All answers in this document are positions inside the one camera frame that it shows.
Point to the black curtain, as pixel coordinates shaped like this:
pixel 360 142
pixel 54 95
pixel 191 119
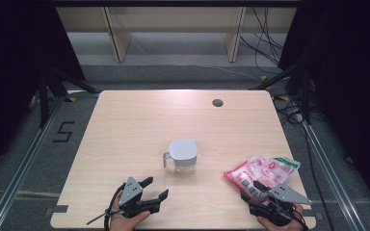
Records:
pixel 350 80
pixel 9 64

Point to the person's right hand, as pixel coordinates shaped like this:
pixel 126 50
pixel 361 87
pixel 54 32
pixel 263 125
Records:
pixel 282 227

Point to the metal floor rail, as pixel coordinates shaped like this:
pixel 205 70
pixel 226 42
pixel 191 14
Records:
pixel 19 170
pixel 330 173

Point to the light wooden shelf unit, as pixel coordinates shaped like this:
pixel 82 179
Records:
pixel 173 19

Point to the grey square jug lid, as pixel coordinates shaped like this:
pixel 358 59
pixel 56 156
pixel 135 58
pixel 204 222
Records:
pixel 183 149

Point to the yellow tape piece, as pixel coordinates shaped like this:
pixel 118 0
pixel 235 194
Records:
pixel 264 78
pixel 72 99
pixel 283 97

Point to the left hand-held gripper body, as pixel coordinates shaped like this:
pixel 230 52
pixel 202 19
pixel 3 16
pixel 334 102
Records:
pixel 131 190

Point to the dark tape strip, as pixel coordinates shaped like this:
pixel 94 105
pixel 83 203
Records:
pixel 58 209
pixel 311 214

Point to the black metal stand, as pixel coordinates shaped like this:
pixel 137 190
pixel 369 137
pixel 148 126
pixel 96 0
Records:
pixel 305 93
pixel 45 96

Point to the person's left hand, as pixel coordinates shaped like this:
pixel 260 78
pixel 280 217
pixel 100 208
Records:
pixel 122 224

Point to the pink and white plastic bag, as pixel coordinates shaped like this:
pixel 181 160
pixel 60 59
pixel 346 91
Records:
pixel 260 170

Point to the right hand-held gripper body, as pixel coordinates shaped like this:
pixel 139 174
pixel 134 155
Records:
pixel 285 194

